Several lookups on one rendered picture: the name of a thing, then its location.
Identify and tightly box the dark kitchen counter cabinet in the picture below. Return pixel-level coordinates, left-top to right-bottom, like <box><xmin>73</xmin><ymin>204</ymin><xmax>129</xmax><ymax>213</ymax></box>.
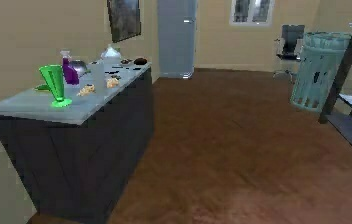
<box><xmin>0</xmin><ymin>60</ymin><xmax>155</xmax><ymax>224</ymax></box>

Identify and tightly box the green cone vase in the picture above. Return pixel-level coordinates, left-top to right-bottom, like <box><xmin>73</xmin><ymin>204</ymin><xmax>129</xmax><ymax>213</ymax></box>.
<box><xmin>38</xmin><ymin>64</ymin><xmax>73</xmax><ymax>109</ymax></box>

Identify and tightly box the teal slatted bin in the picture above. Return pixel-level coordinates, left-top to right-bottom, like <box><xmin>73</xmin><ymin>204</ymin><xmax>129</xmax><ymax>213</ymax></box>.
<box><xmin>289</xmin><ymin>31</ymin><xmax>352</xmax><ymax>113</ymax></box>

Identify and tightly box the grey metal bowl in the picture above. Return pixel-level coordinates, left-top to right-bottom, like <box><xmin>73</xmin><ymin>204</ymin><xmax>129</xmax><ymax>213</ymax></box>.
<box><xmin>69</xmin><ymin>59</ymin><xmax>89</xmax><ymax>78</ymax></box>

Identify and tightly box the tan bread piece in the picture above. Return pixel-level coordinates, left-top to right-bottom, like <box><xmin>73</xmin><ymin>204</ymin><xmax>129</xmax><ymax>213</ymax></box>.
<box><xmin>106</xmin><ymin>77</ymin><xmax>120</xmax><ymax>89</ymax></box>
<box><xmin>76</xmin><ymin>83</ymin><xmax>96</xmax><ymax>97</ymax></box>

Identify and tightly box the white framed window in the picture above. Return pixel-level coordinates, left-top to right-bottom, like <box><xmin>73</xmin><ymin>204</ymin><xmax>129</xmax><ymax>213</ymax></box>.
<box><xmin>229</xmin><ymin>0</ymin><xmax>276</xmax><ymax>27</ymax></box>

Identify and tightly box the dark shelf stand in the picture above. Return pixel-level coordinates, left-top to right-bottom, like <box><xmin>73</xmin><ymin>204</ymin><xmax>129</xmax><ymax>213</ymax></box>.
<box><xmin>318</xmin><ymin>22</ymin><xmax>352</xmax><ymax>162</ymax></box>

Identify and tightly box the black office chair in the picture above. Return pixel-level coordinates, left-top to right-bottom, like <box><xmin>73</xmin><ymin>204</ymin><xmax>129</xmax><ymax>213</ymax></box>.
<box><xmin>272</xmin><ymin>24</ymin><xmax>306</xmax><ymax>81</ymax></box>

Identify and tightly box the purple spray bottle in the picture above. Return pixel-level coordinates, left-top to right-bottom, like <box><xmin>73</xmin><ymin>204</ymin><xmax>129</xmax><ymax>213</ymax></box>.
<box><xmin>59</xmin><ymin>50</ymin><xmax>81</xmax><ymax>86</ymax></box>

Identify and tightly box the grey fridge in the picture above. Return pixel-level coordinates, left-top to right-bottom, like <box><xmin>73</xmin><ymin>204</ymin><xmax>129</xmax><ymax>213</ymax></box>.
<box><xmin>156</xmin><ymin>0</ymin><xmax>198</xmax><ymax>80</ymax></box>

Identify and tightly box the dark framed wall picture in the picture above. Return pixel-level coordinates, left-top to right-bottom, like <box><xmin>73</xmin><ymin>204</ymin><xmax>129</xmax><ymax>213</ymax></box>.
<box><xmin>106</xmin><ymin>0</ymin><xmax>142</xmax><ymax>44</ymax></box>

